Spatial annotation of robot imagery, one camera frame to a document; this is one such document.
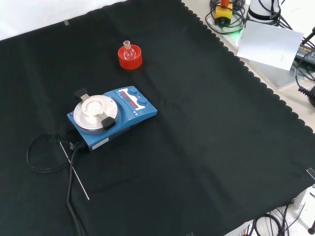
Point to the thin metal probe rod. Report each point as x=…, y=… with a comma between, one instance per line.
x=79, y=180

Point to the black bench cloth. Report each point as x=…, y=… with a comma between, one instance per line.
x=197, y=123

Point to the black power adapter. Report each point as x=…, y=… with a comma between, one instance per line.
x=306, y=55

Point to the clear tape strip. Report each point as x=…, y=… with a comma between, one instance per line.
x=311, y=175
x=66, y=22

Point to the yellow stop button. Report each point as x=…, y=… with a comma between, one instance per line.
x=222, y=12

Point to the pale board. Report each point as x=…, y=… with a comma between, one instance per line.
x=268, y=44

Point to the grey metal base plate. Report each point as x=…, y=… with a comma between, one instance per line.
x=278, y=76

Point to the blue base heater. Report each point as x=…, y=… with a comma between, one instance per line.
x=145, y=110

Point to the clear round-bottom flask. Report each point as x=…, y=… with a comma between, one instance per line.
x=129, y=54

